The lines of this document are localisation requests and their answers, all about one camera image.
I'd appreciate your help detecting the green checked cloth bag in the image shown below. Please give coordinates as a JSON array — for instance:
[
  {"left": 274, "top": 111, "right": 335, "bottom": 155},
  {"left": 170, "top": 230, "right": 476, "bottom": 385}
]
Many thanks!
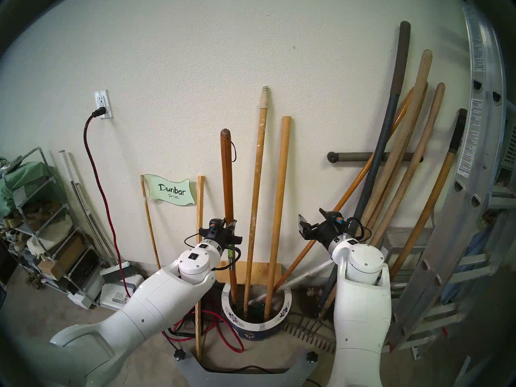
[{"left": 0, "top": 158, "right": 53, "bottom": 217}]

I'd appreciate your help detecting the black and red power cord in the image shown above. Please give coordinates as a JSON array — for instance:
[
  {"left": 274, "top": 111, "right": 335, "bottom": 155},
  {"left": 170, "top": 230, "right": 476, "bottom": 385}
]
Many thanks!
[{"left": 83, "top": 107, "right": 131, "bottom": 298}]

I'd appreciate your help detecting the plain light wooden dowel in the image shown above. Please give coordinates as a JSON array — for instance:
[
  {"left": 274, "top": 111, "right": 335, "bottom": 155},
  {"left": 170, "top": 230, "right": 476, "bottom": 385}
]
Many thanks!
[{"left": 263, "top": 116, "right": 292, "bottom": 321}]

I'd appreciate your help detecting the metal rake head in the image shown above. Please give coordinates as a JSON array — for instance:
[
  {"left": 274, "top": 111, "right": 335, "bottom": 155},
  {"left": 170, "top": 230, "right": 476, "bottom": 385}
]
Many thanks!
[{"left": 284, "top": 313, "right": 337, "bottom": 352}]

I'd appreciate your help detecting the white dustpan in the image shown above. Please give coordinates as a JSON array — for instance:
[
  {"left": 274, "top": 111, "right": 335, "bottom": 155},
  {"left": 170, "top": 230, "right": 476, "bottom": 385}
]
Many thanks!
[{"left": 99, "top": 274, "right": 146, "bottom": 312}]

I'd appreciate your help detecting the flat light wooden slat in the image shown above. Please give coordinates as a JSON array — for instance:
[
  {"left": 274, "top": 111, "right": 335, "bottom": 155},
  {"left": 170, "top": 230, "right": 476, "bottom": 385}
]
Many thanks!
[{"left": 195, "top": 175, "right": 206, "bottom": 360}]

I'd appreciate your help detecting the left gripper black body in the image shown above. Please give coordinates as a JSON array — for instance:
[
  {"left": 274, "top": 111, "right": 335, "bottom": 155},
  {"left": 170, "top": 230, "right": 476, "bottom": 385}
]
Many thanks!
[{"left": 199, "top": 218, "right": 243, "bottom": 252}]

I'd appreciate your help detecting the red extension cord coil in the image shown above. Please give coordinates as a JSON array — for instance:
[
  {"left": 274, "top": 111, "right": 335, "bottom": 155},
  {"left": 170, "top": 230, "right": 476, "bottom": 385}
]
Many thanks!
[{"left": 161, "top": 309, "right": 245, "bottom": 354}]

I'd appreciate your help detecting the metal wire shelf rack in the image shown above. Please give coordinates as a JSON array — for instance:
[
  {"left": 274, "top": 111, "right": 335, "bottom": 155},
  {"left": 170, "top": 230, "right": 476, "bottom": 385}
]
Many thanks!
[{"left": 0, "top": 147, "right": 101, "bottom": 306}]

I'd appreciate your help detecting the long dark grey handle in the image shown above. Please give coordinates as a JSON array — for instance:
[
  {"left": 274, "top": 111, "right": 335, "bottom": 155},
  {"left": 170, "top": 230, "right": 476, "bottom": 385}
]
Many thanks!
[{"left": 320, "top": 21, "right": 412, "bottom": 310}]

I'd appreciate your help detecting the dark brown handle green label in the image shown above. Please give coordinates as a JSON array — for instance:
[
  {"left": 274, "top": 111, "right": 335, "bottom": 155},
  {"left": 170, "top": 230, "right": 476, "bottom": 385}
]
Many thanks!
[{"left": 220, "top": 129, "right": 239, "bottom": 307}]

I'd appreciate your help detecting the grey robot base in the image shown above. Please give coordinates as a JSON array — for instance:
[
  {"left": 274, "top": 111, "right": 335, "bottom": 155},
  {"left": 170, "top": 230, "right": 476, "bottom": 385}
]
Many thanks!
[{"left": 174, "top": 350, "right": 319, "bottom": 387}]

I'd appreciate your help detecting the thick weathered wooden handle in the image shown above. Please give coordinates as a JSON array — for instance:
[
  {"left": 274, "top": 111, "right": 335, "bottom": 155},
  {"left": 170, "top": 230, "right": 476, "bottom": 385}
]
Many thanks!
[{"left": 361, "top": 49, "right": 433, "bottom": 233}]

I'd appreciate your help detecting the thin white tube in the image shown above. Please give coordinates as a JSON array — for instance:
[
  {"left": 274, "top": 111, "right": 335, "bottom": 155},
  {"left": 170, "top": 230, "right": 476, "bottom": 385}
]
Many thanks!
[{"left": 59, "top": 150, "right": 117, "bottom": 266}]

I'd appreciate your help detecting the orange handle with black grip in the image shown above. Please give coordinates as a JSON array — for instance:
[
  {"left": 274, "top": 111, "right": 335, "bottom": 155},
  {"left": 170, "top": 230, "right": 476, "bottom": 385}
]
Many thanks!
[{"left": 389, "top": 108, "right": 468, "bottom": 280}]

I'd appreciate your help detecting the slim weathered wooden handle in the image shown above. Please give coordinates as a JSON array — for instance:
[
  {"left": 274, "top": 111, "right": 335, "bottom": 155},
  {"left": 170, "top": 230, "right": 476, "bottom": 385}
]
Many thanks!
[{"left": 369, "top": 82, "right": 446, "bottom": 248}]

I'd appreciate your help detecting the brown cardboard box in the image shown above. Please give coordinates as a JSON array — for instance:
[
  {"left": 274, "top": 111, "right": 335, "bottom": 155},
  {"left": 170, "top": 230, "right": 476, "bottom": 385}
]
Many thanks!
[{"left": 38, "top": 235, "right": 87, "bottom": 281}]

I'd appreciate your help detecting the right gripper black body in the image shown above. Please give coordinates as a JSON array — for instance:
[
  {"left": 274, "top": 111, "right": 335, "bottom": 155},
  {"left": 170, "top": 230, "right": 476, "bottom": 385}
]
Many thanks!
[{"left": 308, "top": 213, "right": 356, "bottom": 246}]

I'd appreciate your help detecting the light wooden board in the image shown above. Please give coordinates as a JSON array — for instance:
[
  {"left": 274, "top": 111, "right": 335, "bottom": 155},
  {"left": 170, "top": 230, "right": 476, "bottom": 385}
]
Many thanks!
[{"left": 216, "top": 261, "right": 283, "bottom": 287}]

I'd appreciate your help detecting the paint-speckled pole with threaded tip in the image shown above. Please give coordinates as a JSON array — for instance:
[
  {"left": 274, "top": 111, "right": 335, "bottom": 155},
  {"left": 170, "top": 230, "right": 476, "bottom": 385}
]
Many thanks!
[{"left": 242, "top": 86, "right": 270, "bottom": 316}]

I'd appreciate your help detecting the small white plastic box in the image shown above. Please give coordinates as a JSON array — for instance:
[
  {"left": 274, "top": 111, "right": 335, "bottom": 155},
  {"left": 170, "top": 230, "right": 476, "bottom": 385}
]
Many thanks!
[{"left": 68, "top": 285, "right": 101, "bottom": 310}]

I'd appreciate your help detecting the thin metal rod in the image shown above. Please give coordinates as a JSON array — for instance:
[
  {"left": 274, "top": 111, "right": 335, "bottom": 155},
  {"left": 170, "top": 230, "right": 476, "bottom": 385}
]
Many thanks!
[{"left": 71, "top": 181, "right": 118, "bottom": 266}]

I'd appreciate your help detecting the aluminium ladder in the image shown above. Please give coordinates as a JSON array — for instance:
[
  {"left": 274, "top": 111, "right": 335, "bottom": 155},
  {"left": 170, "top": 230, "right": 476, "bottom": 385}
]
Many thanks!
[{"left": 383, "top": 0, "right": 516, "bottom": 358}]

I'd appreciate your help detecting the green Dunbar Drive paper flag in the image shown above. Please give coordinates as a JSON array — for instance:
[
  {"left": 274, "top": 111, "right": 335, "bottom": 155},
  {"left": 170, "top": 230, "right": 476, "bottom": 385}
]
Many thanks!
[{"left": 143, "top": 174, "right": 196, "bottom": 207}]

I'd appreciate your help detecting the thin bamboo flag stick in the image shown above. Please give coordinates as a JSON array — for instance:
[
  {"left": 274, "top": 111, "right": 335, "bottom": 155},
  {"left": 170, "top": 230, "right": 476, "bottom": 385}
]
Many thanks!
[{"left": 141, "top": 175, "right": 162, "bottom": 270}]

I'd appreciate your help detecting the floral ceramic pot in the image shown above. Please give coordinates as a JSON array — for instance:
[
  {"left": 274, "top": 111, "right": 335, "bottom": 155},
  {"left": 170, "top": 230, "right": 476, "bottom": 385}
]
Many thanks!
[{"left": 221, "top": 283, "right": 292, "bottom": 341}]

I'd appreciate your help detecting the white wall outlet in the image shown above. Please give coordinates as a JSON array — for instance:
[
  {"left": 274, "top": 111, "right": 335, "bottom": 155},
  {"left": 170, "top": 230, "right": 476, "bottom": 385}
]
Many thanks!
[{"left": 94, "top": 90, "right": 114, "bottom": 120}]

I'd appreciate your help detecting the grey broom brush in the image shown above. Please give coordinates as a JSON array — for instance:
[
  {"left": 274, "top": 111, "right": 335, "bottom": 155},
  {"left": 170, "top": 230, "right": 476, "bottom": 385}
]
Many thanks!
[{"left": 100, "top": 261, "right": 138, "bottom": 285}]

